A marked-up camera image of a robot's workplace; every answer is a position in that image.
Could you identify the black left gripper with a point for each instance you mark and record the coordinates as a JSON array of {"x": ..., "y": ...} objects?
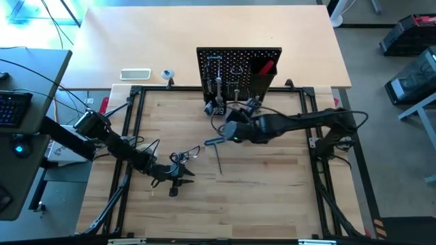
[{"x": 165, "y": 171}]

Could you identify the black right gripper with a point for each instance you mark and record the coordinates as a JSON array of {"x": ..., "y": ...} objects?
[{"x": 238, "y": 114}]

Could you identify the clear black-framed safety glasses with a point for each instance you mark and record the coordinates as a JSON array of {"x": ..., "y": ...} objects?
[{"x": 186, "y": 156}]

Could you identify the small grey brush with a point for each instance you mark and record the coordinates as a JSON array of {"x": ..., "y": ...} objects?
[{"x": 208, "y": 108}]

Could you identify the red utility knife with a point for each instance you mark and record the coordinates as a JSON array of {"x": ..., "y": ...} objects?
[{"x": 266, "y": 67}]

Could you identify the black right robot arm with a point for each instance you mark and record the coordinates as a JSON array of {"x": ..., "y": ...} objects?
[{"x": 306, "y": 122}]

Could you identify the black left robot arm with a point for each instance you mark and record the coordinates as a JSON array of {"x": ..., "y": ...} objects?
[{"x": 102, "y": 131}]

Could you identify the double-prong metal pegboard hook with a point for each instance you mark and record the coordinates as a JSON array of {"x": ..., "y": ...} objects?
[{"x": 233, "y": 83}]

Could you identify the black pegboard bin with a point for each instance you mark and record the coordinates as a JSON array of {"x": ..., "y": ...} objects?
[{"x": 262, "y": 85}]

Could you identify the small U-shaped metal hook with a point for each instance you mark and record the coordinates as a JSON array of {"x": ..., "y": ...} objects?
[{"x": 236, "y": 70}]

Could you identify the black perforated pegboard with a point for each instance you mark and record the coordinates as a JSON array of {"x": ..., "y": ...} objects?
[{"x": 225, "y": 61}]

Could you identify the pair of hanging wrenches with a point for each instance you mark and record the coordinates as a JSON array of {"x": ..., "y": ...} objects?
[{"x": 214, "y": 58}]

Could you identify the small white round device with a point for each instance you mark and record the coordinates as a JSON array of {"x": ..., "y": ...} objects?
[{"x": 167, "y": 73}]

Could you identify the white rectangular tray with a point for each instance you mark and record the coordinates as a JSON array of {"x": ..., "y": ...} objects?
[{"x": 135, "y": 74}]

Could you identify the black diagonal support beam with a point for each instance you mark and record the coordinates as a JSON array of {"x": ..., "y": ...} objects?
[{"x": 68, "y": 137}]

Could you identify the white cardboard box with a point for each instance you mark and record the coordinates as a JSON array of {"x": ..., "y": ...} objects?
[{"x": 58, "y": 154}]

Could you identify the black mouse with blue light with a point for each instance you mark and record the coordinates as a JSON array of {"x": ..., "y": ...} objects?
[{"x": 20, "y": 149}]

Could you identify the dark grey equipment case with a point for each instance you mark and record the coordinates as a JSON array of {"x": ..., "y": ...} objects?
[{"x": 412, "y": 81}]

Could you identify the black computer keyboard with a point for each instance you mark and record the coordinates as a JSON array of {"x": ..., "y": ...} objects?
[{"x": 13, "y": 109}]

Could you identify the black case with red lid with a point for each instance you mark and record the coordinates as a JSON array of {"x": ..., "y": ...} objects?
[{"x": 408, "y": 37}]

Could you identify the grey office desk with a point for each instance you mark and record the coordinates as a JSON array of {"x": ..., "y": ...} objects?
[{"x": 30, "y": 68}]

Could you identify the black aluminium table frame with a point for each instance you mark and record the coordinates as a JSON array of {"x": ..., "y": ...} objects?
[{"x": 282, "y": 89}]

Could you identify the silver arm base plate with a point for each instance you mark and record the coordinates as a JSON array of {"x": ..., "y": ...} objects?
[{"x": 314, "y": 143}]

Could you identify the red frame clamp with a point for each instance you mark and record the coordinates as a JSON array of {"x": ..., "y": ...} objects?
[
  {"x": 336, "y": 102},
  {"x": 104, "y": 106}
]

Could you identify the white pedestal base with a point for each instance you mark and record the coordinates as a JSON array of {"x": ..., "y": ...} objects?
[{"x": 339, "y": 17}]

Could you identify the grey metal table frame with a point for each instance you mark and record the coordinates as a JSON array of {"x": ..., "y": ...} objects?
[{"x": 413, "y": 110}]

